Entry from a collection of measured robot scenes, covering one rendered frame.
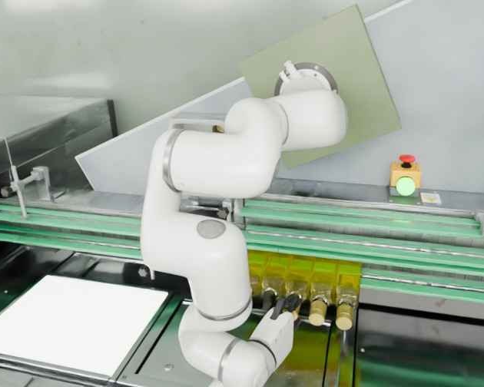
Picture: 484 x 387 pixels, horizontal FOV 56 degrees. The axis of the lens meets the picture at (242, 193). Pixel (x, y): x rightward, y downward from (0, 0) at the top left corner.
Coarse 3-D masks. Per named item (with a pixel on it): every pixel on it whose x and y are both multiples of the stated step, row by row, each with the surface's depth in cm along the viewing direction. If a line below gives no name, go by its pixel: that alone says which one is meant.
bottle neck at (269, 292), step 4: (268, 288) 105; (264, 292) 104; (268, 292) 103; (272, 292) 104; (276, 292) 105; (264, 296) 102; (268, 296) 102; (272, 296) 102; (264, 300) 101; (268, 300) 100; (272, 300) 101; (260, 304) 101; (264, 304) 103; (268, 304) 103; (272, 304) 101; (264, 308) 102; (268, 308) 101
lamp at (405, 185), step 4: (400, 180) 112; (404, 180) 111; (408, 180) 111; (412, 180) 112; (396, 184) 113; (400, 184) 112; (404, 184) 111; (408, 184) 111; (412, 184) 111; (396, 188) 114; (400, 188) 112; (404, 188) 112; (408, 188) 111; (412, 188) 111; (400, 192) 112; (404, 192) 112; (408, 192) 112; (412, 192) 112
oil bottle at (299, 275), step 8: (296, 256) 114; (304, 256) 114; (312, 256) 114; (296, 264) 111; (304, 264) 111; (312, 264) 111; (288, 272) 108; (296, 272) 108; (304, 272) 108; (288, 280) 105; (296, 280) 105; (304, 280) 105; (288, 288) 104; (296, 288) 103; (304, 288) 103; (304, 296) 104
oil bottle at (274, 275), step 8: (272, 256) 115; (280, 256) 114; (288, 256) 114; (272, 264) 111; (280, 264) 111; (288, 264) 112; (264, 272) 108; (272, 272) 108; (280, 272) 108; (264, 280) 106; (272, 280) 105; (280, 280) 105; (264, 288) 106; (272, 288) 105; (280, 288) 105; (280, 296) 106
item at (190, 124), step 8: (176, 120) 122; (184, 120) 121; (192, 120) 121; (200, 120) 120; (208, 120) 120; (168, 128) 124; (176, 128) 126; (184, 128) 130; (192, 128) 129; (200, 128) 129; (208, 128) 128; (224, 128) 119; (184, 192) 130; (192, 192) 130
